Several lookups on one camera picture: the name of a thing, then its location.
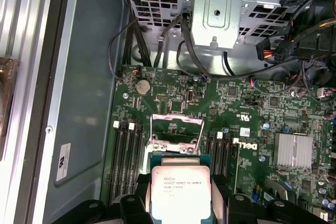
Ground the green motherboard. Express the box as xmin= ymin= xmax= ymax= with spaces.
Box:
xmin=99 ymin=63 xmax=336 ymax=224

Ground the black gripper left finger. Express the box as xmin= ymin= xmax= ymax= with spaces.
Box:
xmin=51 ymin=173 xmax=154 ymax=224

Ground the black RAM slot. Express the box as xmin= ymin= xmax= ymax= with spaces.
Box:
xmin=132 ymin=126 xmax=145 ymax=183
xmin=214 ymin=131 xmax=224 ymax=176
xmin=117 ymin=126 xmax=129 ymax=199
xmin=207 ymin=132 xmax=215 ymax=176
xmin=108 ymin=120 xmax=121 ymax=204
xmin=124 ymin=122 xmax=136 ymax=196
xmin=223 ymin=133 xmax=232 ymax=180

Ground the white barcode sticker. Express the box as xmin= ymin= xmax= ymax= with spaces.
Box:
xmin=56 ymin=142 xmax=72 ymax=182

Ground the silver metal drive cage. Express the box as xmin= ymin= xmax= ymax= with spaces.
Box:
xmin=125 ymin=0 xmax=336 ymax=78

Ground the silver chipset heatsink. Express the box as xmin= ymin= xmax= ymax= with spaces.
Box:
xmin=272 ymin=132 xmax=314 ymax=170

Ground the round coin battery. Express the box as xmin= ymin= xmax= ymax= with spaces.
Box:
xmin=134 ymin=79 xmax=152 ymax=97

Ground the silver CPU chip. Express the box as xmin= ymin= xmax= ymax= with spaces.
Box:
xmin=149 ymin=153 xmax=213 ymax=224

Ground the metal socket cover frame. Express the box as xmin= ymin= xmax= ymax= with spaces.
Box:
xmin=148 ymin=113 xmax=207 ymax=156

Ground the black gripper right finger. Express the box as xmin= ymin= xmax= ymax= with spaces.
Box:
xmin=211 ymin=173 xmax=330 ymax=224

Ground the black power connector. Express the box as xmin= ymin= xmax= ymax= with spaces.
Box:
xmin=256 ymin=37 xmax=279 ymax=65

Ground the thick black wire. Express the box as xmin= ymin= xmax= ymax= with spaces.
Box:
xmin=176 ymin=11 xmax=300 ymax=81

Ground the black PC case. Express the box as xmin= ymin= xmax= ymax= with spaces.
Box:
xmin=23 ymin=0 xmax=336 ymax=224

